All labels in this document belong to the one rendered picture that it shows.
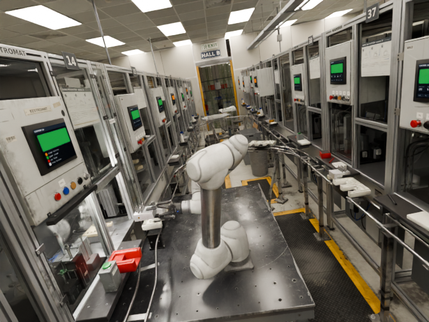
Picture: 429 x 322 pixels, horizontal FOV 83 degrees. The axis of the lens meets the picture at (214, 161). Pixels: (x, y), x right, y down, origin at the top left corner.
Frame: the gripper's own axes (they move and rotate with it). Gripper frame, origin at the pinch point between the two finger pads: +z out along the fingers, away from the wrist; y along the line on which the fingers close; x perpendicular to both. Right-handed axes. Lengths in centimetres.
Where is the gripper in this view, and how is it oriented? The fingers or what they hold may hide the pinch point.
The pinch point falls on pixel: (152, 211)
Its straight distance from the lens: 167.7
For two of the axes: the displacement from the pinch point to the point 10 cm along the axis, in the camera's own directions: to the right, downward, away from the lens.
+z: -9.9, 1.4, 0.4
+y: -1.5, -9.4, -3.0
